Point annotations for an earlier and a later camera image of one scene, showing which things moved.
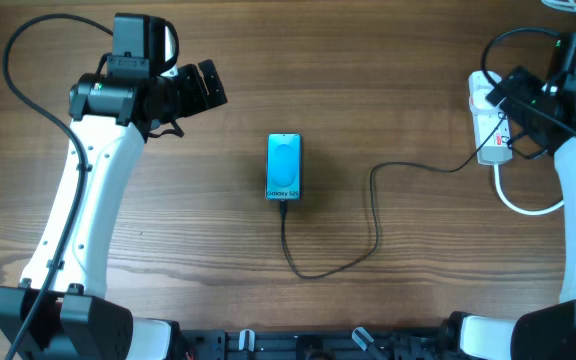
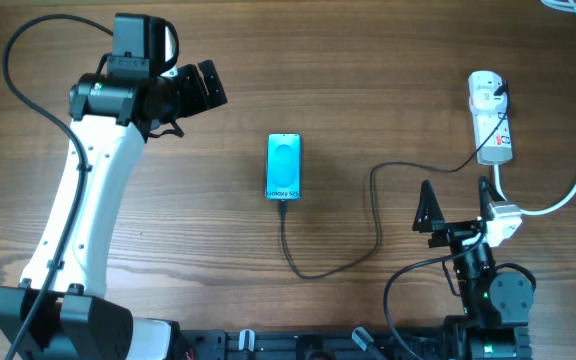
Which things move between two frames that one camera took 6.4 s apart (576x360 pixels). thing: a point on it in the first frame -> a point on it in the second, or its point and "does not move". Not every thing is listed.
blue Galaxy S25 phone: x=284 y=166 does not move
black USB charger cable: x=376 y=208 does not move
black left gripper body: x=184 y=94 does not move
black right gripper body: x=528 y=87 -> x=453 y=234
